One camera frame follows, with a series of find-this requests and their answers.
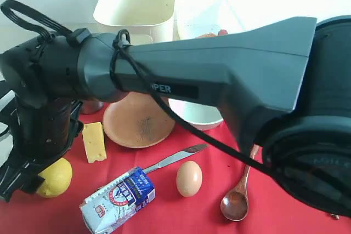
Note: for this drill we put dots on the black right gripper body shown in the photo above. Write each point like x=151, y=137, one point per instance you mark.
x=40, y=136

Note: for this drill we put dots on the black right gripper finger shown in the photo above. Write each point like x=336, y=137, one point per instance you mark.
x=32, y=184
x=9, y=183

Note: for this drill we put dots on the yellow lemon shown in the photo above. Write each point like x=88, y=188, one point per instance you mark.
x=57, y=178

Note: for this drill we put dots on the yellow cheese wedge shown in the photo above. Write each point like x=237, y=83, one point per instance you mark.
x=94, y=145

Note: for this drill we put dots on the brown egg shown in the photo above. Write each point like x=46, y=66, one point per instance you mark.
x=189, y=179

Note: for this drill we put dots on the fried chicken nugget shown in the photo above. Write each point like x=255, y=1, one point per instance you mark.
x=206, y=35

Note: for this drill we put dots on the red toy sausage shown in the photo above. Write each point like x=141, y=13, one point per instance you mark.
x=222, y=32

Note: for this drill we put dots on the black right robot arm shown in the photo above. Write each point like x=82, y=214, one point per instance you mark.
x=284, y=87

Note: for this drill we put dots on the stainless steel cup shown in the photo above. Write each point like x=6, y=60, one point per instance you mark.
x=90, y=107

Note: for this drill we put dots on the brown wooden plate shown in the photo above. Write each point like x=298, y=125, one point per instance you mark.
x=136, y=122

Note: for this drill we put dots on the blue white milk carton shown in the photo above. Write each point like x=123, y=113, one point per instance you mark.
x=112, y=205

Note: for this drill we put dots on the red table cloth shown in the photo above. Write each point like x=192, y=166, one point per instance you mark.
x=187, y=199

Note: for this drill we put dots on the metal table knife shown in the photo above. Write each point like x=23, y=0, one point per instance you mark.
x=184, y=153

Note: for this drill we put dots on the cream plastic storage bin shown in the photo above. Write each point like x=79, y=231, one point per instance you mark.
x=154, y=18

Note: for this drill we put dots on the white ceramic bowl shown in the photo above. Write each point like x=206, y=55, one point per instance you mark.
x=200, y=116

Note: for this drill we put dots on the dark wooden spoon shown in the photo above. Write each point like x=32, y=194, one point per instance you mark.
x=234, y=205

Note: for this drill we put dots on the white perforated plastic basket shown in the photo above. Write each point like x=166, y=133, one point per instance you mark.
x=209, y=18

